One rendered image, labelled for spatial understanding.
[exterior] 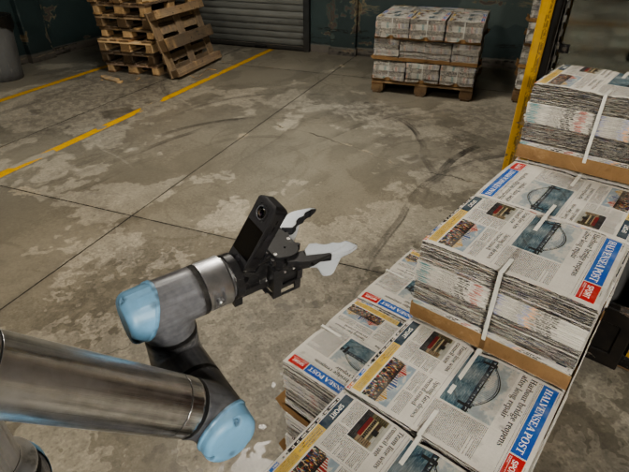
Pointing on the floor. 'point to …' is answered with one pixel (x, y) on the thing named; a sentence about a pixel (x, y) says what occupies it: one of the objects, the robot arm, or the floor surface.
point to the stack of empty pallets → (132, 35)
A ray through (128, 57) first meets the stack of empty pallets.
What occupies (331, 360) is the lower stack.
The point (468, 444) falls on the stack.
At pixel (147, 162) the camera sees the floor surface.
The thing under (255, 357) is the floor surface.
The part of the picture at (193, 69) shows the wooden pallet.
